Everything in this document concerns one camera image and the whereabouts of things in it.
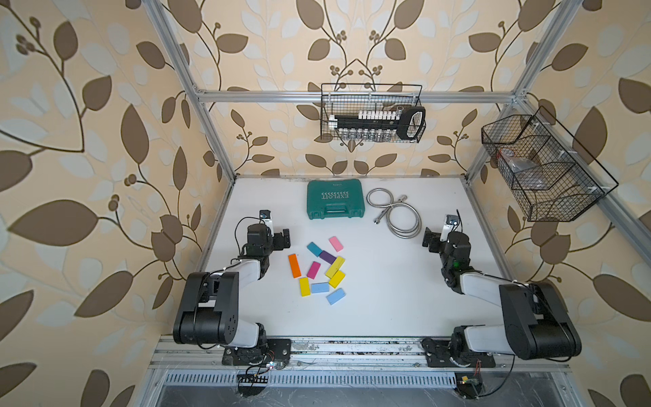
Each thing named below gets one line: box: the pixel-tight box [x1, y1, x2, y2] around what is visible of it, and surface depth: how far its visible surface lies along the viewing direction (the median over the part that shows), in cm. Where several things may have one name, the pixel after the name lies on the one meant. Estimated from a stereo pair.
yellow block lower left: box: [299, 277, 312, 297], surface depth 90 cm
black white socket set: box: [328, 105, 427, 143], surface depth 86 cm
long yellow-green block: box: [325, 256, 346, 279], surface depth 94 cm
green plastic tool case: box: [306, 178, 366, 220], surface depth 109 cm
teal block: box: [306, 240, 323, 257], surface depth 99 cm
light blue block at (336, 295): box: [325, 287, 347, 306], surface depth 88 cm
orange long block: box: [288, 253, 303, 279], surface depth 93 cm
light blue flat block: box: [311, 282, 330, 293], surface depth 89 cm
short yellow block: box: [328, 270, 347, 290], surface depth 91 cm
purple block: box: [319, 250, 337, 265], surface depth 96 cm
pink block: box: [328, 235, 344, 253], surface depth 101 cm
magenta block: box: [306, 261, 322, 280], surface depth 93 cm
